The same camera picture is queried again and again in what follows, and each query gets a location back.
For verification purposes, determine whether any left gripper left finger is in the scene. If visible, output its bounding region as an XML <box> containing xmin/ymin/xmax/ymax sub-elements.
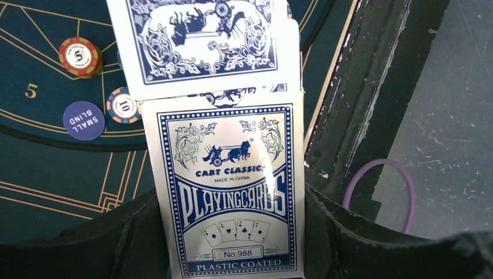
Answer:
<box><xmin>1</xmin><ymin>190</ymin><xmax>169</xmax><ymax>278</ymax></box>

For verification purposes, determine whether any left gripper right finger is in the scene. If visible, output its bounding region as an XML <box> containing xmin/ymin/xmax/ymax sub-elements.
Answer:
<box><xmin>305</xmin><ymin>186</ymin><xmax>492</xmax><ymax>278</ymax></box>

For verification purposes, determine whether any blue playing card deck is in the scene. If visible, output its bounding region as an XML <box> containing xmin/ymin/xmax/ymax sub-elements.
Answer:
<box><xmin>141</xmin><ymin>19</ymin><xmax>305</xmax><ymax>278</ymax></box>

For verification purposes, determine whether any orange poker chip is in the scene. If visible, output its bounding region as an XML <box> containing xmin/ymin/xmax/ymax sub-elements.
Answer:
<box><xmin>58</xmin><ymin>37</ymin><xmax>103</xmax><ymax>78</ymax></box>

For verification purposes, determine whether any blue backed playing card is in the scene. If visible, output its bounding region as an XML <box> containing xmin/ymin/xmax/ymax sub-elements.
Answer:
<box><xmin>107</xmin><ymin>1</ymin><xmax>288</xmax><ymax>101</ymax></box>

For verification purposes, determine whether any teal poker chip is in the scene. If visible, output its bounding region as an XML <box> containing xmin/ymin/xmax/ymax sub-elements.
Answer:
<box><xmin>116</xmin><ymin>51</ymin><xmax>123</xmax><ymax>69</ymax></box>

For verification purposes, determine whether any dark green rectangular poker mat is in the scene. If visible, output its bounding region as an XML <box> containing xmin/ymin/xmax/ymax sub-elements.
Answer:
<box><xmin>0</xmin><ymin>0</ymin><xmax>359</xmax><ymax>244</ymax></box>

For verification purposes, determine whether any purple round blind button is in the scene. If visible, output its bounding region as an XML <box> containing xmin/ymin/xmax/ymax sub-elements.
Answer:
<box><xmin>63</xmin><ymin>101</ymin><xmax>105</xmax><ymax>141</ymax></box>

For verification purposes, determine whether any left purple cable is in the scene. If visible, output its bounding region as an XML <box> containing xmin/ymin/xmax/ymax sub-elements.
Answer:
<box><xmin>342</xmin><ymin>158</ymin><xmax>417</xmax><ymax>235</ymax></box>

